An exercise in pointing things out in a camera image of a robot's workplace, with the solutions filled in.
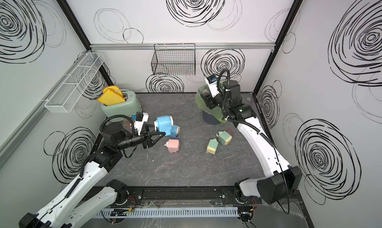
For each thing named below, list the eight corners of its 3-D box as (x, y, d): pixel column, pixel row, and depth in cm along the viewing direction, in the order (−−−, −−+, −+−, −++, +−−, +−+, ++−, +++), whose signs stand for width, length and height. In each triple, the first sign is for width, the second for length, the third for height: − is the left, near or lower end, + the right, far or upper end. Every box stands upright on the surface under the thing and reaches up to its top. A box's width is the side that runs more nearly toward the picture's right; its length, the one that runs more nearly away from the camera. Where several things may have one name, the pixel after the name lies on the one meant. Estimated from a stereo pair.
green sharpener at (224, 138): (219, 147, 92) (221, 142, 87) (216, 136, 97) (217, 131, 92) (230, 145, 93) (233, 140, 88) (227, 135, 98) (229, 129, 92)
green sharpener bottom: (205, 152, 90) (206, 147, 85) (210, 141, 95) (211, 136, 89) (213, 156, 89) (215, 151, 83) (218, 145, 93) (219, 140, 88)
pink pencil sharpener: (165, 152, 91) (164, 147, 85) (166, 144, 94) (165, 139, 88) (179, 152, 91) (178, 147, 85) (179, 144, 94) (178, 139, 88)
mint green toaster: (110, 123, 105) (99, 108, 92) (118, 106, 115) (108, 91, 102) (139, 123, 105) (131, 108, 92) (143, 106, 115) (137, 91, 102)
